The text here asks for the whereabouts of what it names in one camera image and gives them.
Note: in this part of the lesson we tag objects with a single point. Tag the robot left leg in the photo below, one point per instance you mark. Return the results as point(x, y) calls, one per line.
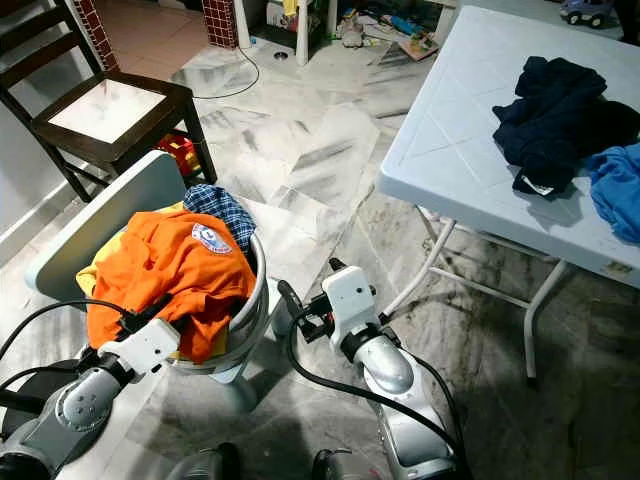
point(205, 465)

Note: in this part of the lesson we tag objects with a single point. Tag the dark wooden chair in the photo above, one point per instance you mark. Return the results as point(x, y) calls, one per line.
point(105, 110)

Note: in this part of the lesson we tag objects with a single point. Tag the small plush toy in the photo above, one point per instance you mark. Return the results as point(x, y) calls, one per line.
point(350, 35)

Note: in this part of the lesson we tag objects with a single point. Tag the orange shirt with badge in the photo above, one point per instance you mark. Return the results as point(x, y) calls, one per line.
point(170, 270)

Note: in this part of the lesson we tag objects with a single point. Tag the navy garment with label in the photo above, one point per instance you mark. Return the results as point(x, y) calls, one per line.
point(550, 120)

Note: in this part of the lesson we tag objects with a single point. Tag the white lidded laundry basket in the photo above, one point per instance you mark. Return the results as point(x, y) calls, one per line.
point(105, 220)

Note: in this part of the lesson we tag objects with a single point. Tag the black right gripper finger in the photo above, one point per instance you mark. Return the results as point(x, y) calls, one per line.
point(291, 301)
point(337, 265)

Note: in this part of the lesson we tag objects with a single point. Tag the colourful picture book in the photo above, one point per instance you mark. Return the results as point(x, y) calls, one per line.
point(415, 42)

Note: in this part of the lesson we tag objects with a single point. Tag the blue cloth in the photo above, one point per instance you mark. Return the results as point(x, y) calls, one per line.
point(618, 195)

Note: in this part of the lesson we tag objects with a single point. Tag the red toy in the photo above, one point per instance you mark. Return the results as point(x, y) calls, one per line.
point(178, 152)

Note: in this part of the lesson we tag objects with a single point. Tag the toy car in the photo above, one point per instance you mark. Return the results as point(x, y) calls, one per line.
point(588, 12)

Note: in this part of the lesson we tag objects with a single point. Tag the red brick pillar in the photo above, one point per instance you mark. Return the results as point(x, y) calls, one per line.
point(95, 35)
point(220, 22)

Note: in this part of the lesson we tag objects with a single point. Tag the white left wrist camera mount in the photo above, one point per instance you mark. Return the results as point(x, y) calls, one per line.
point(145, 350)

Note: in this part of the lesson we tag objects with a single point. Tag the robot leg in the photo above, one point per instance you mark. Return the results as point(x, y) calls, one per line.
point(205, 465)
point(330, 468)

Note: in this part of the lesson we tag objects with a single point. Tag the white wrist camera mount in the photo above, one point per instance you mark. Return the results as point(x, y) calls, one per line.
point(350, 298)
point(145, 350)

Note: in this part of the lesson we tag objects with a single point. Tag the white plastic folding table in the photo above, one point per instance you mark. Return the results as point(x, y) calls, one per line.
point(460, 130)

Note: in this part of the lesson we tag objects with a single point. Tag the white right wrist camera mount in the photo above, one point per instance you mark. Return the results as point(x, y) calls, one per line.
point(350, 298)

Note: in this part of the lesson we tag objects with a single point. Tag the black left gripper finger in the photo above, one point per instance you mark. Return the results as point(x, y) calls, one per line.
point(158, 308)

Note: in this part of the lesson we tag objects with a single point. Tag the robot right leg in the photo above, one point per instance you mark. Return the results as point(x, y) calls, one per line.
point(330, 468)

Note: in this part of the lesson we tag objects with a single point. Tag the blue plaid shirt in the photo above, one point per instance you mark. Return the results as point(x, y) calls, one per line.
point(220, 205)

